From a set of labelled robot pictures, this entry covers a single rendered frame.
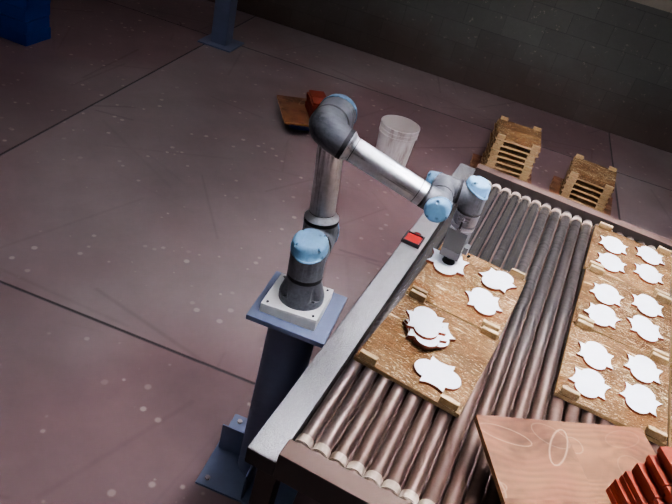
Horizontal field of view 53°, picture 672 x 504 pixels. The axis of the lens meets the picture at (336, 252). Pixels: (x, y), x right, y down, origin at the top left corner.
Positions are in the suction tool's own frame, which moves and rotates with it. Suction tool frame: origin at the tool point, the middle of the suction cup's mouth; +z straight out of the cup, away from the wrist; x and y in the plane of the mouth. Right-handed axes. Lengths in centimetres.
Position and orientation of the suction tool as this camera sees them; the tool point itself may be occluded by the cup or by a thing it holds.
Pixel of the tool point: (447, 263)
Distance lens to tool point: 221.7
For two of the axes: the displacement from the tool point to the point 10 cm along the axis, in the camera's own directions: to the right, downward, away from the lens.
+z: -2.2, 7.9, 5.6
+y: 4.4, -4.3, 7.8
